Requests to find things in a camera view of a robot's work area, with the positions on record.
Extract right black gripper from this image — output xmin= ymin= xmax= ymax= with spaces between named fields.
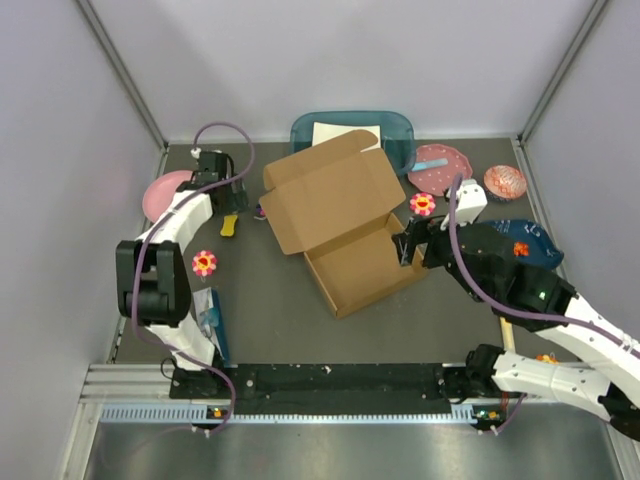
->
xmin=391 ymin=208 xmax=487 ymax=303

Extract brown cardboard box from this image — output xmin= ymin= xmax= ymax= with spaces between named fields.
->
xmin=259 ymin=129 xmax=427 ymax=318

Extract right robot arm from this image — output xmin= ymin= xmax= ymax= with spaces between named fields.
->
xmin=392 ymin=217 xmax=639 ymax=440

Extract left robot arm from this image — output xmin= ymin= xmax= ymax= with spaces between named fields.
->
xmin=115 ymin=147 xmax=243 ymax=397

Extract yellow bone toy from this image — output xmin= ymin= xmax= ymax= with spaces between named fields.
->
xmin=220 ymin=214 xmax=238 ymax=238

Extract pink smiling flower toy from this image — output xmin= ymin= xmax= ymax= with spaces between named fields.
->
xmin=409 ymin=192 xmax=436 ymax=217

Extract pink dotted plate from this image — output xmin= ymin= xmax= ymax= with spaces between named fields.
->
xmin=407 ymin=144 xmax=473 ymax=197

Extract pink round plate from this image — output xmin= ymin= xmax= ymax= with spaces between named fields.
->
xmin=142 ymin=170 xmax=192 ymax=223

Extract light blue marker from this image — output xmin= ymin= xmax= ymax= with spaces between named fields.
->
xmin=412 ymin=158 xmax=448 ymax=172

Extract blue packaged item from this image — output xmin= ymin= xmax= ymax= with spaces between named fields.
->
xmin=193 ymin=287 xmax=231 ymax=366

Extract white paper sheet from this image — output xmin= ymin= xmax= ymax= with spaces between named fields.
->
xmin=311 ymin=122 xmax=381 ymax=150

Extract teal plastic bin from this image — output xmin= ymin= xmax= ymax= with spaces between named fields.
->
xmin=289 ymin=110 xmax=416 ymax=176

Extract red patterned bowl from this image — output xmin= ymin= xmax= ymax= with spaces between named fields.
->
xmin=483 ymin=165 xmax=527 ymax=202

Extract small orange toy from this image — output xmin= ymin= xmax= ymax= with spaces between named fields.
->
xmin=513 ymin=242 xmax=530 ymax=257

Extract wooden stick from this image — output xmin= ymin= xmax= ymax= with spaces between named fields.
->
xmin=499 ymin=317 xmax=516 ymax=351

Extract dark blue leaf dish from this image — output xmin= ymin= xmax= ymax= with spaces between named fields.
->
xmin=486 ymin=219 xmax=564 ymax=270

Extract orange flower toy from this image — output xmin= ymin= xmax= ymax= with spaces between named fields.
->
xmin=536 ymin=353 xmax=559 ymax=364

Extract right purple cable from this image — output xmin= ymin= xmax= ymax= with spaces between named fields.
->
xmin=447 ymin=173 xmax=640 ymax=361

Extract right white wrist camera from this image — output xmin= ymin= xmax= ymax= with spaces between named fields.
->
xmin=455 ymin=179 xmax=488 ymax=226

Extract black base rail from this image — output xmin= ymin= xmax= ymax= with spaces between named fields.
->
xmin=169 ymin=362 xmax=501 ymax=415

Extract grey slotted cable duct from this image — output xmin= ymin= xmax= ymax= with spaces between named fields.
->
xmin=100 ymin=404 xmax=503 ymax=426

